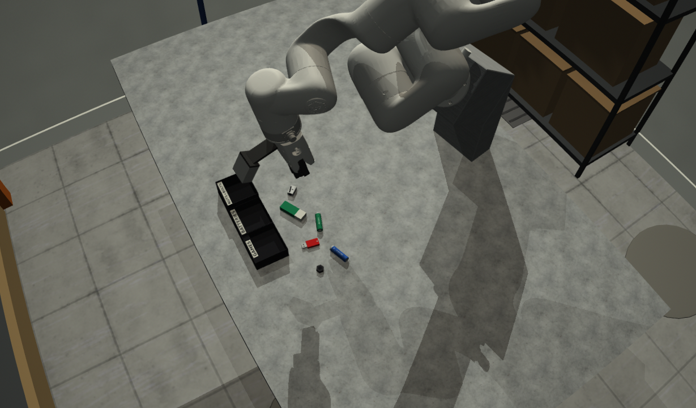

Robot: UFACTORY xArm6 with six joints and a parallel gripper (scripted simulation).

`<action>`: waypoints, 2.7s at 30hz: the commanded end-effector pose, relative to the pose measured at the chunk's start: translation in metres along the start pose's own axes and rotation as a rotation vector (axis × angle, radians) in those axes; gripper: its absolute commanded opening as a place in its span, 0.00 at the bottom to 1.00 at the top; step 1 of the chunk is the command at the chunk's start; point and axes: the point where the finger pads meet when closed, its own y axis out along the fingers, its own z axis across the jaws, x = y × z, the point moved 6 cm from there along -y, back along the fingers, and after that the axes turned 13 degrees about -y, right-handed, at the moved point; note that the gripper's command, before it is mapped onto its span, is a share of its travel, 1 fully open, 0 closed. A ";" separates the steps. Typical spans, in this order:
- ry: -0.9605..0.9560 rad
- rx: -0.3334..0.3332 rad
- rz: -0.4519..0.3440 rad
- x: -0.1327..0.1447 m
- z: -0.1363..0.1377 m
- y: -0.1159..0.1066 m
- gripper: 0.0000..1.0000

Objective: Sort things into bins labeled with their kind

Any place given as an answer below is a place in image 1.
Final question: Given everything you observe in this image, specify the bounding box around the blue aa battery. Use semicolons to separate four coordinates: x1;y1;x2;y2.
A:
330;245;349;262

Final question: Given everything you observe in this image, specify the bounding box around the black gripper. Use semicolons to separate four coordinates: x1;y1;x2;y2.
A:
266;123;314;179

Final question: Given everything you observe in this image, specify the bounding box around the red usb stick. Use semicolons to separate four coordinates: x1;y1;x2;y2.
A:
302;238;319;249

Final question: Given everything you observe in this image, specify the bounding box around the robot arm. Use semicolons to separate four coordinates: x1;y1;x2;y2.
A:
233;0;541;183

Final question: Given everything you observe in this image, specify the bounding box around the green aa battery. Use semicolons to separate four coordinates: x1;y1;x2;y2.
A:
315;212;323;232

